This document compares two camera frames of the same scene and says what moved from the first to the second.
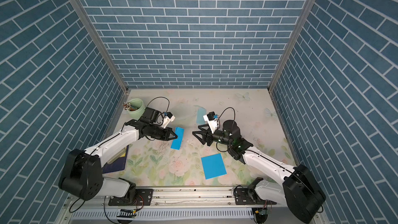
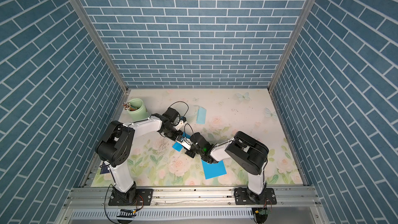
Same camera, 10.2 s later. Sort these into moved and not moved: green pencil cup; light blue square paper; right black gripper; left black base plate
Moved: right black gripper
Not moved: green pencil cup; light blue square paper; left black base plate
